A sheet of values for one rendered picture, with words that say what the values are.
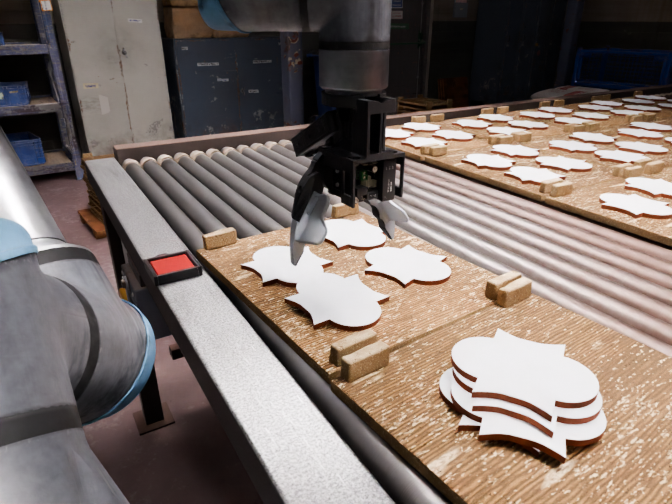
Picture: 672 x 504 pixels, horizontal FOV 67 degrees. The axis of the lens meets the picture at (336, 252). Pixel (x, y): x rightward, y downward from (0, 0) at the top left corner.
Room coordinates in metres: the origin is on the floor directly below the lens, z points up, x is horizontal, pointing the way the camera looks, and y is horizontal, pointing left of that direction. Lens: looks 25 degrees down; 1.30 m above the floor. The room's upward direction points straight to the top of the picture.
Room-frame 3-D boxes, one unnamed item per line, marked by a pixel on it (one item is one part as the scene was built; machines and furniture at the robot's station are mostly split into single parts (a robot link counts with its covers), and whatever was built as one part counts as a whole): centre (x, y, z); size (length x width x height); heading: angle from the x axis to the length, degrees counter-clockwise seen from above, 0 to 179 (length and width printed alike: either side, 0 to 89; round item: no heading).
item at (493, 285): (0.65, -0.24, 0.95); 0.06 x 0.02 x 0.03; 125
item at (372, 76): (0.58, -0.02, 1.24); 0.08 x 0.08 x 0.05
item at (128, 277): (0.92, 0.38, 0.77); 0.14 x 0.11 x 0.18; 31
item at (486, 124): (1.89, -0.60, 0.94); 0.41 x 0.35 x 0.04; 31
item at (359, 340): (0.49, -0.02, 0.95); 0.06 x 0.02 x 0.03; 125
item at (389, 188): (0.58, -0.02, 1.16); 0.09 x 0.08 x 0.12; 33
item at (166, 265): (0.76, 0.27, 0.92); 0.06 x 0.06 x 0.01; 31
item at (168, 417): (1.40, 0.65, 0.43); 0.12 x 0.12 x 0.85; 31
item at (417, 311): (0.73, -0.02, 0.93); 0.41 x 0.35 x 0.02; 35
